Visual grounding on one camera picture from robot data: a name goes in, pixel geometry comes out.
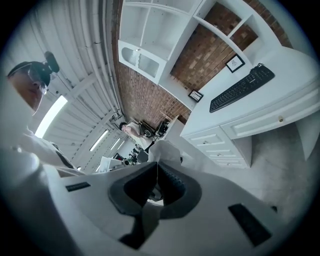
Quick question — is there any black framed white picture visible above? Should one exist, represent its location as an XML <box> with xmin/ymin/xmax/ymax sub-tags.
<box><xmin>225</xmin><ymin>53</ymin><xmax>246</xmax><ymax>74</ymax></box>

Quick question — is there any black keyboard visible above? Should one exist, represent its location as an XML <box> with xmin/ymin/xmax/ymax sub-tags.
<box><xmin>209</xmin><ymin>66</ymin><xmax>276</xmax><ymax>114</ymax></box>

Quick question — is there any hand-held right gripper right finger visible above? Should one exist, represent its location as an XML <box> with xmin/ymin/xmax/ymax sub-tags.
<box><xmin>157</xmin><ymin>161</ymin><xmax>202</xmax><ymax>220</ymax></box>

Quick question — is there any white desk drawer unit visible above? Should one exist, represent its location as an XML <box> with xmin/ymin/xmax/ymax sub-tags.
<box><xmin>181</xmin><ymin>82</ymin><xmax>320</xmax><ymax>170</ymax></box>

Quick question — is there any black framed tree picture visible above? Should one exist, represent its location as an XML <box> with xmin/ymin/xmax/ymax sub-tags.
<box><xmin>187</xmin><ymin>89</ymin><xmax>204</xmax><ymax>103</ymax></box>

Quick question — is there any white shelf unit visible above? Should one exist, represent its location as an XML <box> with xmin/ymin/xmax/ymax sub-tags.
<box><xmin>117</xmin><ymin>0</ymin><xmax>293</xmax><ymax>111</ymax></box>

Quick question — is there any person's head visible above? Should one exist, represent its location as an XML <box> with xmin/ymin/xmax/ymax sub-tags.
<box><xmin>6</xmin><ymin>61</ymin><xmax>51</xmax><ymax>116</ymax></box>

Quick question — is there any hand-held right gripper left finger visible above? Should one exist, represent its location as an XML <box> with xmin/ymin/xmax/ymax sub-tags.
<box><xmin>108</xmin><ymin>161</ymin><xmax>158</xmax><ymax>217</ymax></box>

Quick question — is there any black head-worn camera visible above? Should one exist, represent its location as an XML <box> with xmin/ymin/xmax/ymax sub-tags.
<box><xmin>43</xmin><ymin>51</ymin><xmax>61</xmax><ymax>74</ymax></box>

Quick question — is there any person's beige t-shirt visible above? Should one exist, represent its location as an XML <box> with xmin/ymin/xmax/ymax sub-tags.
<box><xmin>0</xmin><ymin>124</ymin><xmax>86</xmax><ymax>177</ymax></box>

